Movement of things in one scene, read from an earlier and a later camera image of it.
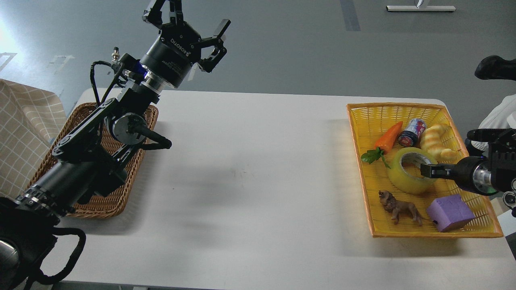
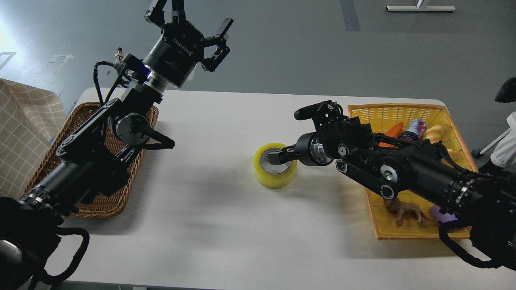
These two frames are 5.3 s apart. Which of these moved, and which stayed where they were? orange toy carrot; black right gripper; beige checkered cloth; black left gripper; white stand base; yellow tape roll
Moved: black right gripper; yellow tape roll
Stayed: orange toy carrot; white stand base; black left gripper; beige checkered cloth
